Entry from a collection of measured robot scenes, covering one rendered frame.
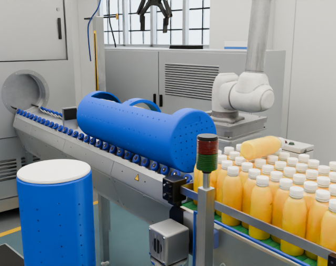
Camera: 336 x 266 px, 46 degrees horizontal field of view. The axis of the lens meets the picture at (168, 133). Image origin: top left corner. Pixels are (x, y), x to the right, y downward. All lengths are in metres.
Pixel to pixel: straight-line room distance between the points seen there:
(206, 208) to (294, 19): 3.53
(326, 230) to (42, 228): 0.97
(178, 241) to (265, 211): 0.35
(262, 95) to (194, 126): 0.50
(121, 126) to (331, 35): 2.86
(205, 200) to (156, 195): 0.65
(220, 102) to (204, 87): 1.32
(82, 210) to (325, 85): 3.28
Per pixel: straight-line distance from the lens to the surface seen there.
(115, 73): 4.49
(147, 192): 1.87
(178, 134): 1.69
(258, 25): 2.15
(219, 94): 2.26
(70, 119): 2.80
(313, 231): 1.26
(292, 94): 4.55
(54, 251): 1.61
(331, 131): 4.42
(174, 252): 1.49
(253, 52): 2.15
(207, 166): 1.15
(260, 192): 1.30
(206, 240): 1.25
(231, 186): 1.38
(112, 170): 2.13
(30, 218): 1.59
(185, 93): 3.73
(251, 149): 1.46
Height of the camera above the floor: 1.53
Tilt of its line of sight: 13 degrees down
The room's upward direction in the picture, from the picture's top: straight up
